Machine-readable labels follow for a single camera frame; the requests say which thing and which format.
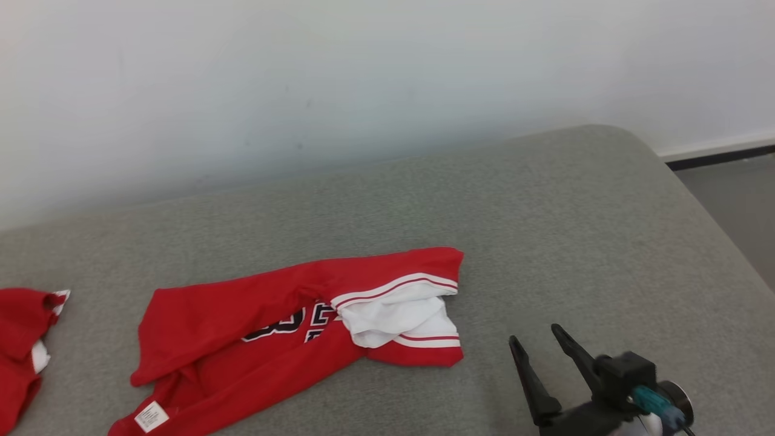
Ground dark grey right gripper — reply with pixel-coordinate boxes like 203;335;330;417
509;323;644;436

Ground red jersey with white sleeves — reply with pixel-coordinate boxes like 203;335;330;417
108;246;465;436

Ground red shorts with white band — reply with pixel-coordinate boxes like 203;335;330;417
0;288;71;432

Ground white and black baseboard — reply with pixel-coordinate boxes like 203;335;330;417
659;132;775;171

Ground camera cable with teal plug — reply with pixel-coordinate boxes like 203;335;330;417
633;386;697;436

